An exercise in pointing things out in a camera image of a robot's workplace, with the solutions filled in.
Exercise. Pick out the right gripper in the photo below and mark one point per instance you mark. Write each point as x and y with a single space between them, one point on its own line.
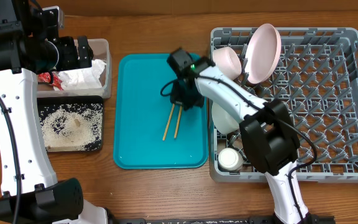
186 97

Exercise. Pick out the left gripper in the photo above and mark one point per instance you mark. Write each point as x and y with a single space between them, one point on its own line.
69 46

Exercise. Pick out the wooden chopstick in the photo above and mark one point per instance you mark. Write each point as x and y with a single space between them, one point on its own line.
178 122
168 122

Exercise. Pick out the white napkin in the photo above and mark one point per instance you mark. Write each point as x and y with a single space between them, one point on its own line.
85 78

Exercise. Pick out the red snack wrapper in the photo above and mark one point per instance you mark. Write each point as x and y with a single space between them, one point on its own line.
51 79

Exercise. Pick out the grey bowl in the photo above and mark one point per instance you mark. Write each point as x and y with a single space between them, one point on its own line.
222 120

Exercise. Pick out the pink white bowl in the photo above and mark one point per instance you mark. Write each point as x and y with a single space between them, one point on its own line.
227 61

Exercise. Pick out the white rice pile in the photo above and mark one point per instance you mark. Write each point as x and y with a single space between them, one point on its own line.
70 127

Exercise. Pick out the white paper cup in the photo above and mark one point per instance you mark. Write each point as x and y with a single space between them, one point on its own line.
230 160

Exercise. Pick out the large white plate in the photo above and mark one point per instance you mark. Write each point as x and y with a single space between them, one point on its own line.
263 53

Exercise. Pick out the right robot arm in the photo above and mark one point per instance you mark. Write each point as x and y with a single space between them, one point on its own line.
269 138

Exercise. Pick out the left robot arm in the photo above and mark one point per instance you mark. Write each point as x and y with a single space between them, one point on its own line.
30 45

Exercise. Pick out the clear plastic waste bin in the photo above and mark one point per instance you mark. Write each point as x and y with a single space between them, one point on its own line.
101 51

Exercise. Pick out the grey dishwasher rack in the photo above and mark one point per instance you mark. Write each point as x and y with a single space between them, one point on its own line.
317 78

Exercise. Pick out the teal serving tray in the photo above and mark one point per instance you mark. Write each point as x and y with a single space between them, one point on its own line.
142 114

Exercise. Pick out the black plastic tray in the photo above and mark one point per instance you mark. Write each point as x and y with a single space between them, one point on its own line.
70 124

